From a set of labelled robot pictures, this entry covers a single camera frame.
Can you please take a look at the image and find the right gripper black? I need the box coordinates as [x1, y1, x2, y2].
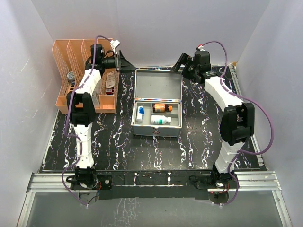
[171, 53, 199, 83]

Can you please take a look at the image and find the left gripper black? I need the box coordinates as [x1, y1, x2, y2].
[102, 51, 136, 74]

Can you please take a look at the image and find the white blue bandage roll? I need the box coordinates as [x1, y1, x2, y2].
[136, 105, 144, 122]

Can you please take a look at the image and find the brown bottle orange cap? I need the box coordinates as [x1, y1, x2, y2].
[152, 103, 173, 113]

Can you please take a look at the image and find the grey metal case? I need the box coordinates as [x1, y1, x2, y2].
[131, 69, 183, 137]

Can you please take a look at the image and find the grey plastic divided tray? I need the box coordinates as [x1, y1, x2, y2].
[132, 101, 182, 128]

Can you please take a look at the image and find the white bottle white cap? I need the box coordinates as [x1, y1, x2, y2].
[151, 115, 172, 125]

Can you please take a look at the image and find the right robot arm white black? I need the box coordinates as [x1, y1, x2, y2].
[171, 50, 255, 188]

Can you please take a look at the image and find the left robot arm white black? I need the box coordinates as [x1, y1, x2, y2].
[64, 43, 135, 189]

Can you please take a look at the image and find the white oval barcode package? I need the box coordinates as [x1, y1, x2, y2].
[106, 71, 116, 89]

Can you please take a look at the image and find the red white small box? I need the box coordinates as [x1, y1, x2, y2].
[106, 87, 114, 95]

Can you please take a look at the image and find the orange plastic file organizer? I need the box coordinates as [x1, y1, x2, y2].
[52, 39, 120, 114]

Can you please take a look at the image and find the round tape tin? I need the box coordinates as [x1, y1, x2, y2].
[67, 71, 75, 83]

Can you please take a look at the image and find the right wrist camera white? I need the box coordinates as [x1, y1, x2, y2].
[196, 44, 205, 52]

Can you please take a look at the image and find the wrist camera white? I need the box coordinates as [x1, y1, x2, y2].
[196, 44, 205, 52]
[110, 40, 120, 54]

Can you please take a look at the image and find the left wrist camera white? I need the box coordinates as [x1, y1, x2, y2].
[110, 40, 120, 54]

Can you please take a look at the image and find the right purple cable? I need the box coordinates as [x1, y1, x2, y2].
[201, 41, 275, 206]

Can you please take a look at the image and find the aluminium frame rail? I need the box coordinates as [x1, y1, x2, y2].
[18, 171, 292, 227]

